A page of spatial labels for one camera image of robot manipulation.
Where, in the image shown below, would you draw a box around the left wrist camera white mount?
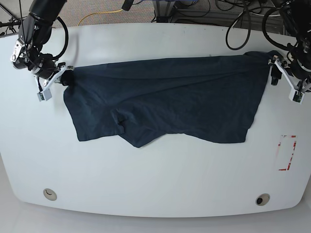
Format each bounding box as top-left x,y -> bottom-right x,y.
268,55 -> 311,104

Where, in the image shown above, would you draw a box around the red tape rectangle marking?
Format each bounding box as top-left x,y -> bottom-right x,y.
275,135 -> 297,171

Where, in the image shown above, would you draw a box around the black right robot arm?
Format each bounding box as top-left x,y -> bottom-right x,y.
10,0 -> 69,80

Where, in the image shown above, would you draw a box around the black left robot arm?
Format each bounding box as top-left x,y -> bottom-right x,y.
272,0 -> 311,82

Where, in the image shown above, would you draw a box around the dark navy T-shirt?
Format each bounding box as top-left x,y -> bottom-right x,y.
64,50 -> 277,148

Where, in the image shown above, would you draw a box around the yellow cable on floor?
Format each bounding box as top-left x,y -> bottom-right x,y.
77,8 -> 122,26

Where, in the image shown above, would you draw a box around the black tripod legs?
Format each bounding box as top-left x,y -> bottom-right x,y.
0,3 -> 26,37

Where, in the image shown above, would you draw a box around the aluminium frame stand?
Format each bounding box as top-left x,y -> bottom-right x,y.
152,0 -> 177,23

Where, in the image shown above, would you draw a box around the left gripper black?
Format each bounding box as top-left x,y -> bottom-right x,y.
270,52 -> 311,86

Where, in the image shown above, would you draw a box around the right table cable grommet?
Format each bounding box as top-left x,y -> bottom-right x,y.
256,193 -> 270,206

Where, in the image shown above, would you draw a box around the table cable grommet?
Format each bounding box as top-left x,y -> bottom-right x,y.
43,188 -> 57,201
256,193 -> 270,206

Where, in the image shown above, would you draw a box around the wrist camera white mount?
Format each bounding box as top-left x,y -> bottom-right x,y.
268,55 -> 311,104
36,62 -> 75,101

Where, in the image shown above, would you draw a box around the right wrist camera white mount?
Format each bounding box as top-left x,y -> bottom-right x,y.
36,62 -> 75,101

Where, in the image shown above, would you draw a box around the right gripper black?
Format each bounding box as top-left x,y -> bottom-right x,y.
29,54 -> 74,86

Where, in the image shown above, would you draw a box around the left table cable grommet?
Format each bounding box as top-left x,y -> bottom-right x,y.
43,188 -> 57,201

